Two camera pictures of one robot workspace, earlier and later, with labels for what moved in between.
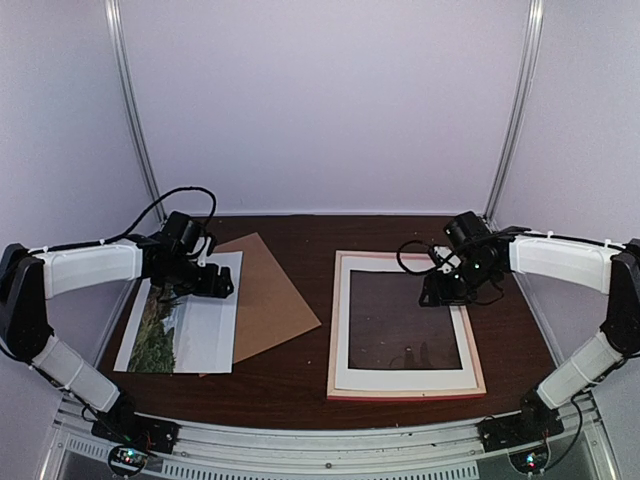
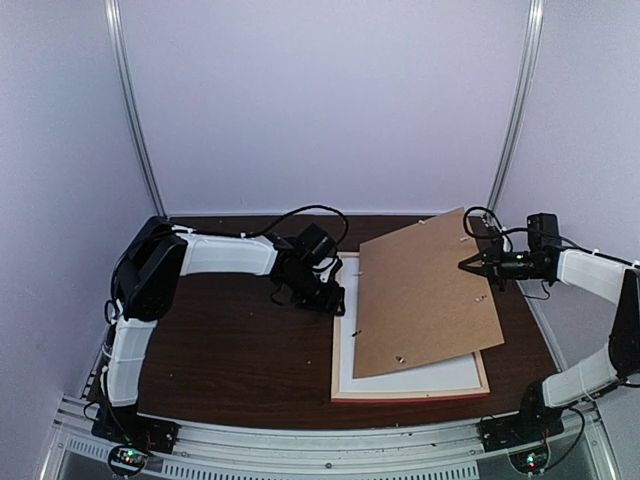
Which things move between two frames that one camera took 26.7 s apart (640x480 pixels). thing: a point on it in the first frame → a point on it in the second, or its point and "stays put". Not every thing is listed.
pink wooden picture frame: [334, 394] stays put
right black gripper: [439, 293] → [493, 266]
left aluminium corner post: [116, 21] stays put
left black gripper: [219, 291] → [329, 302]
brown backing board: [271, 309] → [415, 302]
